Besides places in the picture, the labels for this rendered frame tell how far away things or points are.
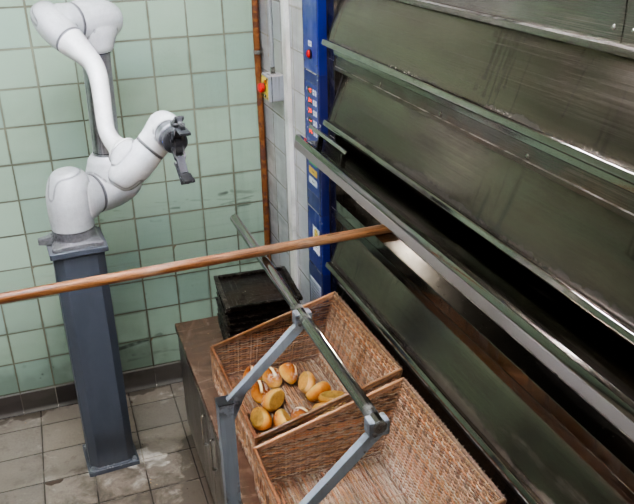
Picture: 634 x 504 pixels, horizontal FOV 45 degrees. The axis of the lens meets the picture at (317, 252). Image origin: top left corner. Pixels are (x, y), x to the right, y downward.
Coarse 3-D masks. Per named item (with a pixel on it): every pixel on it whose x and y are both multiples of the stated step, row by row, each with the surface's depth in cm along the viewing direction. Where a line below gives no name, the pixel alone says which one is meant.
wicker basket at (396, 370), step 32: (288, 320) 274; (352, 320) 262; (256, 352) 274; (288, 352) 280; (352, 352) 260; (384, 352) 240; (224, 384) 254; (288, 384) 271; (384, 384) 239; (352, 416) 231
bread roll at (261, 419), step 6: (258, 408) 248; (264, 408) 248; (252, 414) 248; (258, 414) 246; (264, 414) 245; (252, 420) 247; (258, 420) 245; (264, 420) 243; (270, 420) 244; (258, 426) 244; (264, 426) 243; (270, 426) 244
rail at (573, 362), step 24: (312, 144) 243; (336, 168) 221; (360, 192) 205; (432, 240) 173; (456, 264) 161; (480, 288) 152; (504, 312) 145; (552, 336) 134; (576, 360) 127; (600, 384) 121; (624, 408) 116
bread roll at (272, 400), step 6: (270, 390) 257; (276, 390) 256; (282, 390) 259; (264, 396) 255; (270, 396) 253; (276, 396) 255; (282, 396) 258; (264, 402) 253; (270, 402) 252; (276, 402) 255; (282, 402) 257; (270, 408) 252; (276, 408) 254
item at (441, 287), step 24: (360, 216) 254; (384, 240) 236; (408, 264) 220; (432, 288) 206; (456, 312) 195; (480, 312) 194; (480, 336) 185; (504, 336) 183; (504, 360) 176; (528, 360) 173; (528, 384) 168; (552, 384) 165; (552, 408) 160; (576, 408) 157; (576, 432) 154; (600, 432) 150; (600, 456) 147; (624, 456) 143; (624, 480) 142
